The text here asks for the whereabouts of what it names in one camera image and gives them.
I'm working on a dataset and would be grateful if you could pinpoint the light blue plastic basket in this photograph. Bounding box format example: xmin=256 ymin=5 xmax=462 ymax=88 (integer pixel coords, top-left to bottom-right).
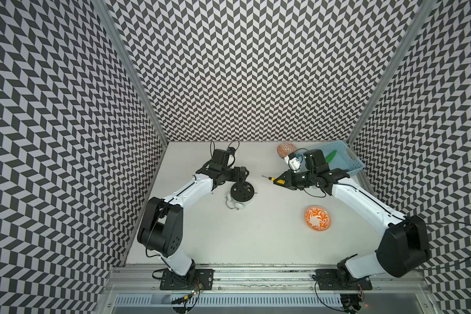
xmin=299 ymin=141 xmax=365 ymax=177

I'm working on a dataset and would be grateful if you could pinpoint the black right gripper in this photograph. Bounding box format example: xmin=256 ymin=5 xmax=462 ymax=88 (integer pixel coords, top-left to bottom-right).
xmin=273 ymin=169 xmax=316 ymax=190

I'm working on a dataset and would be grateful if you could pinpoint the orange patterned bowl upright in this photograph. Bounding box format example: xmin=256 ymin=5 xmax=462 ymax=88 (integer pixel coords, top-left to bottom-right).
xmin=304 ymin=206 xmax=332 ymax=232

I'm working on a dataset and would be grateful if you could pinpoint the white twin bell alarm clock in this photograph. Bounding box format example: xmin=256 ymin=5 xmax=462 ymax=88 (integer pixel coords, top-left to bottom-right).
xmin=225 ymin=181 xmax=255 ymax=211

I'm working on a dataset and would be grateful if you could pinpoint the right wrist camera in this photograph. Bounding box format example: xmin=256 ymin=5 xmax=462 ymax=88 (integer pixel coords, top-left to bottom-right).
xmin=284 ymin=149 xmax=328 ymax=172

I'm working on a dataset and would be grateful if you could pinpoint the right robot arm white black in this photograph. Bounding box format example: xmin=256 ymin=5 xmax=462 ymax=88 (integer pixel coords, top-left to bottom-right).
xmin=273 ymin=169 xmax=431 ymax=279

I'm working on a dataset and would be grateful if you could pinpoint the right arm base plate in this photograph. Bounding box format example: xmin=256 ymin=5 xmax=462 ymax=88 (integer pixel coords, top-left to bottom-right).
xmin=313 ymin=268 xmax=373 ymax=290

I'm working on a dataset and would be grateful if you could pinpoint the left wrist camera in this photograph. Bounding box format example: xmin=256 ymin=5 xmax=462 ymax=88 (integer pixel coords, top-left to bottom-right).
xmin=211 ymin=147 xmax=236 ymax=167

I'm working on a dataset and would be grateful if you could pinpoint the green cucumber toy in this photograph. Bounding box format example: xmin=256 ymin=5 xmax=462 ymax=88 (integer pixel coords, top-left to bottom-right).
xmin=325 ymin=150 xmax=338 ymax=164

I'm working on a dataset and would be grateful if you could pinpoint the yellow handled screwdriver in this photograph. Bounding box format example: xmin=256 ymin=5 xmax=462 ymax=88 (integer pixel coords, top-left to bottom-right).
xmin=262 ymin=175 xmax=286 ymax=187

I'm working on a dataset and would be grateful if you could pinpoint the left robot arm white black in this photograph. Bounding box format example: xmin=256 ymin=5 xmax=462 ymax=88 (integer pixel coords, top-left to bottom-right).
xmin=137 ymin=162 xmax=249 ymax=281

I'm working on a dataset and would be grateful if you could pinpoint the aluminium front rail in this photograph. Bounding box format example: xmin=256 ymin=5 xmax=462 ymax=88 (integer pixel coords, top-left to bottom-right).
xmin=102 ymin=264 xmax=431 ymax=294

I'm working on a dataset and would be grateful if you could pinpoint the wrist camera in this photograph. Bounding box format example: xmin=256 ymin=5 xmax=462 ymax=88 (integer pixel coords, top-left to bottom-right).
xmin=211 ymin=147 xmax=236 ymax=167
xmin=284 ymin=149 xmax=328 ymax=172

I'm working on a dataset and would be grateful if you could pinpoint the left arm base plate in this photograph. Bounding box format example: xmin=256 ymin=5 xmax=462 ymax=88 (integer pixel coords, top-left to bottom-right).
xmin=160 ymin=268 xmax=215 ymax=291

